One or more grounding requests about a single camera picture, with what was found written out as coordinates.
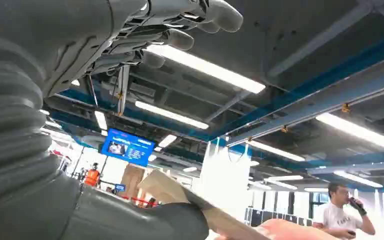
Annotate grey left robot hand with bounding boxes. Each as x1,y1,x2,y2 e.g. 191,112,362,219
0,0,340,240

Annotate beige card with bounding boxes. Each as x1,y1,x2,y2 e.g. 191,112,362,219
137,169,270,240

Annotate short ceiling light panel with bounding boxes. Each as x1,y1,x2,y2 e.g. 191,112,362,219
93,110,109,131
157,133,178,149

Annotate grey ribbed left arm sleeve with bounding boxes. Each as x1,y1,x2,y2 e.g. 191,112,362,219
0,32,64,213

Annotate blue hanging display screen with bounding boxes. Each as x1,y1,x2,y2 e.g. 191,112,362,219
100,128,156,168

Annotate long ceiling light panel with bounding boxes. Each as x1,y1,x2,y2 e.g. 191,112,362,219
144,44,267,95
333,169,384,189
246,139,307,163
134,100,210,130
315,112,384,150
263,174,304,182

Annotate person in orange vest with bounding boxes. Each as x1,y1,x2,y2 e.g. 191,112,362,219
83,162,102,188

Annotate red barrier tape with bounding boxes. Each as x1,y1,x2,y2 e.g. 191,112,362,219
121,195,158,207

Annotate white square pillar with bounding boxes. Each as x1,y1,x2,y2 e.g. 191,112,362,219
199,141,253,221

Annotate row of dark cabinets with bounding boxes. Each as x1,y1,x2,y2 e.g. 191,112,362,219
244,206,314,228

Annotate black handheld device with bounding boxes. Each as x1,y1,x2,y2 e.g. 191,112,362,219
348,197,368,217

